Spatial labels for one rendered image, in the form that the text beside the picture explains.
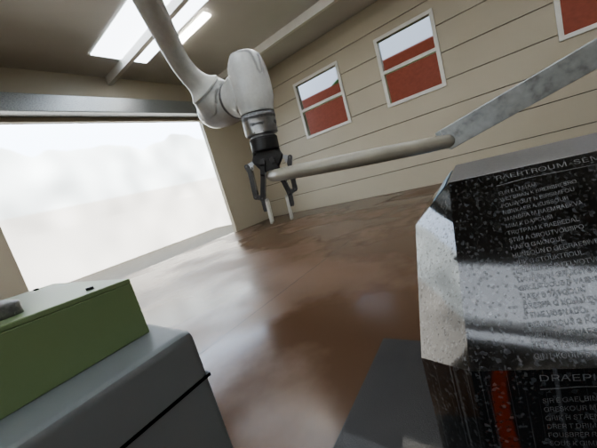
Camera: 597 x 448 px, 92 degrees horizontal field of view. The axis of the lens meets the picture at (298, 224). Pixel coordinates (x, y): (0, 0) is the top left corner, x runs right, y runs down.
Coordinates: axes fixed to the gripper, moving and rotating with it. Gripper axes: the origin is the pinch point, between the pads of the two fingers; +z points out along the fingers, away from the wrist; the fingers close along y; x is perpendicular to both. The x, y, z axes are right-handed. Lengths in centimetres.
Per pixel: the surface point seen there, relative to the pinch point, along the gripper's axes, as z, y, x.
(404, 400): 84, 28, 17
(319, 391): 88, -6, 32
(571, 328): 18, 41, -44
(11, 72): -262, -449, 419
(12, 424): 5, -17, -61
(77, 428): 7, -12, -61
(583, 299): 15, 44, -42
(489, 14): -196, 363, 508
